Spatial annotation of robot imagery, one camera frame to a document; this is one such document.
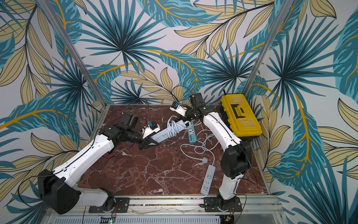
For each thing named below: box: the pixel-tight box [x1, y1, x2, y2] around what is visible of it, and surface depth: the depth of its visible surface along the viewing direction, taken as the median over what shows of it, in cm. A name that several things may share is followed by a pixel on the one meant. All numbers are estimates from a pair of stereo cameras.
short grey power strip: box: [200, 164, 216, 196], surface depth 82 cm
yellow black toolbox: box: [218, 93, 263, 142], surface depth 94 cm
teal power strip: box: [187, 119, 198, 144], surface depth 99 cm
